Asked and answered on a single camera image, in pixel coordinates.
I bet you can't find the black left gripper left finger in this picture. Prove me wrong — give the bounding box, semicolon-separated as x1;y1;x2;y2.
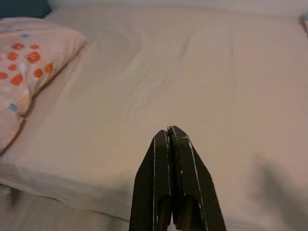
128;129;173;231

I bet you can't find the cream cartoon print blanket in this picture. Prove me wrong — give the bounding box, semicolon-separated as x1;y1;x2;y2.
299;13;308;39

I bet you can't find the bed with beige sheet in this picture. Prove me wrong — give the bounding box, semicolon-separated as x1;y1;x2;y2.
0;4;308;224

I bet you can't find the grey-green upholstered headboard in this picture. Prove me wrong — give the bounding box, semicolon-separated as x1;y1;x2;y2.
0;0;52;19

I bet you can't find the pink pillow with orange dots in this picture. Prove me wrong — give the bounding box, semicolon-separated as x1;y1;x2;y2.
0;18;88;154

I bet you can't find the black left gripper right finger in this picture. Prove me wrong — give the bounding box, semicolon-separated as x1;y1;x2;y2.
167;125;228;231

